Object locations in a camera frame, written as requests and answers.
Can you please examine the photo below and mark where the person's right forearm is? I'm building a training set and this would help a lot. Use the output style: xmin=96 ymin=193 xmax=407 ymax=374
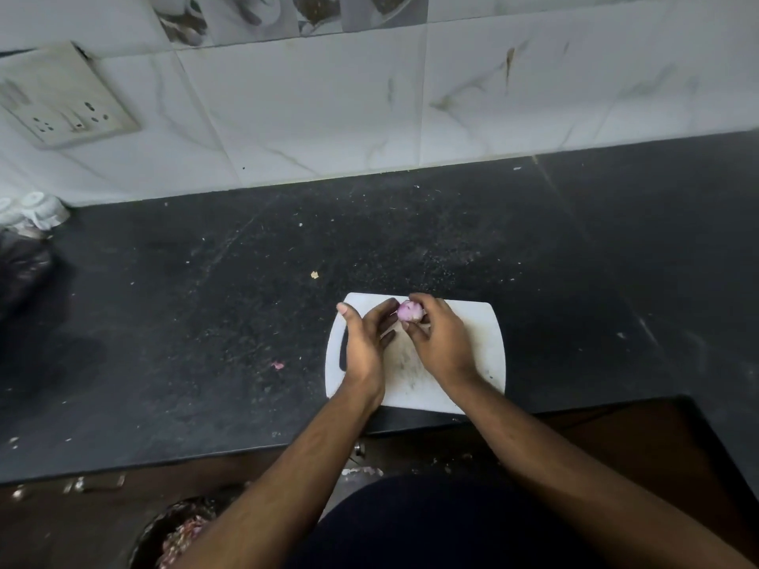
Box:
xmin=442 ymin=373 xmax=742 ymax=569

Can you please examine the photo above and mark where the person's right hand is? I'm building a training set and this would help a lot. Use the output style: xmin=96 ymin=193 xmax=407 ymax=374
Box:
xmin=401 ymin=293 xmax=479 ymax=390

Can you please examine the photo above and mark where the black plastic bag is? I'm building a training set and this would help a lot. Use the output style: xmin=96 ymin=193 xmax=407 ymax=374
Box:
xmin=0 ymin=228 xmax=55 ymax=317

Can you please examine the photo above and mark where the person's left hand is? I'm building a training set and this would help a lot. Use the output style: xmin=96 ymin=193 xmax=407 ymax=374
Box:
xmin=336 ymin=298 xmax=400 ymax=393

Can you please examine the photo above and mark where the person's left forearm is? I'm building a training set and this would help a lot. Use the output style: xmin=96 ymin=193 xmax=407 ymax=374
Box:
xmin=172 ymin=373 xmax=386 ymax=569

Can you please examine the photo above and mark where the black bin with onion peels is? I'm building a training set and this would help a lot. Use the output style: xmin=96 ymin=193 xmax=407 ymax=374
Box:
xmin=129 ymin=496 xmax=221 ymax=569

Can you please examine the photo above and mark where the person's dark clothing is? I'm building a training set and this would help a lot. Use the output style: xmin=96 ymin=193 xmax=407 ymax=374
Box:
xmin=287 ymin=468 xmax=612 ymax=569

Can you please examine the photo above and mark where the white plastic cutting board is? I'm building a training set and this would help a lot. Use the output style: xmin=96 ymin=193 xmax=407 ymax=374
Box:
xmin=324 ymin=292 xmax=506 ymax=416

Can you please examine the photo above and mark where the white wall power socket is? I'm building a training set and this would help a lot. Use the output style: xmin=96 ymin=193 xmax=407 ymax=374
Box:
xmin=0 ymin=42 xmax=142 ymax=150

